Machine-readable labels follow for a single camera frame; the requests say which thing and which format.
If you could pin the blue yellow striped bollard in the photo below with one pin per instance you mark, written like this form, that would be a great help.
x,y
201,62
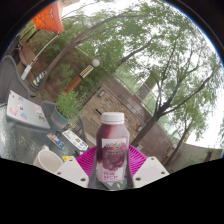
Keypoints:
x,y
39,78

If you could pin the blue sticker card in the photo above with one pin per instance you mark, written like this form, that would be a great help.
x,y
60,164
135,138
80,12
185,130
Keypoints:
x,y
56,140

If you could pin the white sticker sheet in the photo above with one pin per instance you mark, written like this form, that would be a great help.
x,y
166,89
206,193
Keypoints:
x,y
75,140

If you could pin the potted green plant blue pot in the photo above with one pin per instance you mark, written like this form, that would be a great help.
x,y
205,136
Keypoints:
x,y
66,106

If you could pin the white cup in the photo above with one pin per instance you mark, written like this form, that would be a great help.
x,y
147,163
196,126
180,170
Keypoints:
x,y
48,160

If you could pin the striped globe lamp post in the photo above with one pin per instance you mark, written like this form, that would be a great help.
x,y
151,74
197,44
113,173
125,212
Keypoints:
x,y
81,76

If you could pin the leaning grey tree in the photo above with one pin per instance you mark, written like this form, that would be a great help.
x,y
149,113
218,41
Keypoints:
x,y
60,56

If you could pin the black wall lantern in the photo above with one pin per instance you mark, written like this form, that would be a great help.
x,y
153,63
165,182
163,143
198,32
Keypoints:
x,y
102,93
140,128

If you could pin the purple juice bottle white cap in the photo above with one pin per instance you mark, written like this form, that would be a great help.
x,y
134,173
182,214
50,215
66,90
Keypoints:
x,y
112,150

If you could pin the silver laptop with stickers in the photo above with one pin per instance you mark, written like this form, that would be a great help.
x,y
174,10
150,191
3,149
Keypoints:
x,y
26,110

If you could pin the orange patio umbrella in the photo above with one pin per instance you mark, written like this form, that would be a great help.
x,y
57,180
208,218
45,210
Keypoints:
x,y
50,18

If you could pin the dark forked tree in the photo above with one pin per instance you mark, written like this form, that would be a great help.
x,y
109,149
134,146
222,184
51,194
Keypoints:
x,y
150,126

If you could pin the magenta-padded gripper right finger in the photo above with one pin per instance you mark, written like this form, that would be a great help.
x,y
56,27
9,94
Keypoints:
x,y
150,169

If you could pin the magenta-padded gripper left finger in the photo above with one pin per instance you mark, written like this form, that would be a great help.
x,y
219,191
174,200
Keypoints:
x,y
73,170

